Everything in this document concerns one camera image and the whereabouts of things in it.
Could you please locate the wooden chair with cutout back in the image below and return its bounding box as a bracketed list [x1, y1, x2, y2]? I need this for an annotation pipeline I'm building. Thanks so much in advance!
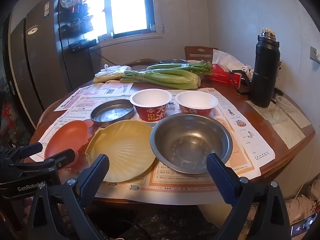
[184, 46, 218, 61]

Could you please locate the small steel bowl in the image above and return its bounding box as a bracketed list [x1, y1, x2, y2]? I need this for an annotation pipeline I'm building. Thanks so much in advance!
[159, 59, 188, 65]

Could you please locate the yellow leaf-shaped plate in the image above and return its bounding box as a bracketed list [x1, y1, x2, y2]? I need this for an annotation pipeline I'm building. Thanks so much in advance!
[85, 119, 157, 183]

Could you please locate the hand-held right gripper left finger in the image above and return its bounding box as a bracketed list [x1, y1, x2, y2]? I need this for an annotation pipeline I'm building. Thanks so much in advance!
[27, 154, 110, 240]

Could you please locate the black thermos bottle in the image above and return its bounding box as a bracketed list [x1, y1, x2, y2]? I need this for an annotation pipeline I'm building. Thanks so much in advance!
[250, 28, 281, 108]

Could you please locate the newspaper sheet with cartoon figures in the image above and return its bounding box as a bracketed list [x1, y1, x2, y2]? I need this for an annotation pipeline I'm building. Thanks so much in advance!
[197, 87, 276, 167]

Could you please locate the clear plastic cup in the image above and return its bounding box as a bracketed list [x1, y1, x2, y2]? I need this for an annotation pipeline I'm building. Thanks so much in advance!
[271, 95, 292, 121]

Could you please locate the black wire storage rack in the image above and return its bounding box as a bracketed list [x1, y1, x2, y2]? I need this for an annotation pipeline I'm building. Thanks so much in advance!
[58, 0, 97, 54]

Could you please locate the pink-titled newspaper sheet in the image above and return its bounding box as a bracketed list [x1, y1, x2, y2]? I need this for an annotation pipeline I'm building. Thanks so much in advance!
[53, 81, 133, 112]

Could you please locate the orange flower-shaped plate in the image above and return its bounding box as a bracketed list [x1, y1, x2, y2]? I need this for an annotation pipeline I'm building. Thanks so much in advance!
[44, 119, 95, 168]

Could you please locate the thin leafy celery bunch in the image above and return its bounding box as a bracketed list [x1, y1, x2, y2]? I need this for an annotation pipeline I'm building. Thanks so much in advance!
[146, 60, 213, 76]

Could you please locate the black carrying strap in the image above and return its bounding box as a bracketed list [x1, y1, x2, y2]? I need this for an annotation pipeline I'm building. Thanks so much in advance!
[228, 69, 253, 95]

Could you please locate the thick celery bunch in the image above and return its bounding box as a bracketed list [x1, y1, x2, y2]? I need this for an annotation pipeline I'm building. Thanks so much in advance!
[120, 69, 202, 91]

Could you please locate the wooden chair with curved back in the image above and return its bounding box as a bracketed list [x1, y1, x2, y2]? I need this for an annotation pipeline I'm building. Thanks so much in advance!
[123, 58, 161, 68]

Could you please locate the large printed newspaper sheet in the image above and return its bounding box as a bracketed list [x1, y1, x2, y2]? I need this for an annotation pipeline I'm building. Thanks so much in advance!
[29, 87, 262, 206]

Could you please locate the smartphone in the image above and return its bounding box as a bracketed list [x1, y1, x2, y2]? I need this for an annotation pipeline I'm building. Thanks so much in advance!
[291, 212, 318, 238]

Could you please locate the light floral cloth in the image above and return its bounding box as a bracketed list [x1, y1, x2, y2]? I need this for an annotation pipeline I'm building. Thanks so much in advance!
[284, 194, 320, 232]

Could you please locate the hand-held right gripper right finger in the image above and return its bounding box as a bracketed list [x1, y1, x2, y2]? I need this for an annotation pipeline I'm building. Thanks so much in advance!
[206, 152, 293, 240]

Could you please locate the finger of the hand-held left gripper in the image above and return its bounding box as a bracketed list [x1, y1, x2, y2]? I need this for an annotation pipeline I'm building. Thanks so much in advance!
[37, 149, 76, 171]
[9, 142, 43, 167]

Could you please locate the red paper bowl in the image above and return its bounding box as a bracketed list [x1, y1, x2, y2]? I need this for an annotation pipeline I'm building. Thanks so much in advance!
[175, 90, 219, 117]
[129, 88, 173, 123]

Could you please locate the window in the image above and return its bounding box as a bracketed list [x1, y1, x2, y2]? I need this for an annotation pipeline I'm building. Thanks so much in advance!
[68, 0, 163, 41]

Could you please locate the plastic bag of yellow food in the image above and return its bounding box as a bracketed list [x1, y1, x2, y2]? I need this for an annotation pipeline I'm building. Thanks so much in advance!
[93, 64, 132, 84]

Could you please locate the white textured table mat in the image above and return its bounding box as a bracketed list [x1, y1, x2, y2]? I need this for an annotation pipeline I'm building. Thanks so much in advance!
[245, 97, 316, 151]

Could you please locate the shallow round steel plate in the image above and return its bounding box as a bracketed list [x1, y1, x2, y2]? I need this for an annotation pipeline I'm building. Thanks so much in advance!
[90, 99, 136, 129]

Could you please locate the grey refrigerator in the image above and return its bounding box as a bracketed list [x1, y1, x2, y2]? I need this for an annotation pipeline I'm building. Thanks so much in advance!
[8, 0, 96, 121]

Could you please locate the wall socket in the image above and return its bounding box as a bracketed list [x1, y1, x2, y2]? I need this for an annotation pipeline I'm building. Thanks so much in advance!
[310, 46, 320, 63]

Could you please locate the large steel bowl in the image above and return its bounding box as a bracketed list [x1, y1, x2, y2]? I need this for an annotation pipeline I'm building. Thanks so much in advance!
[150, 112, 234, 175]

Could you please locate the person's dark floral clothing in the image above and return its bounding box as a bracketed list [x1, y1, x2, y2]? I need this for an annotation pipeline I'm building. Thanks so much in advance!
[86, 204, 227, 240]

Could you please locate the red tissue box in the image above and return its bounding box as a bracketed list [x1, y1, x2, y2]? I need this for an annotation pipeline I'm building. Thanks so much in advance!
[209, 49, 248, 88]

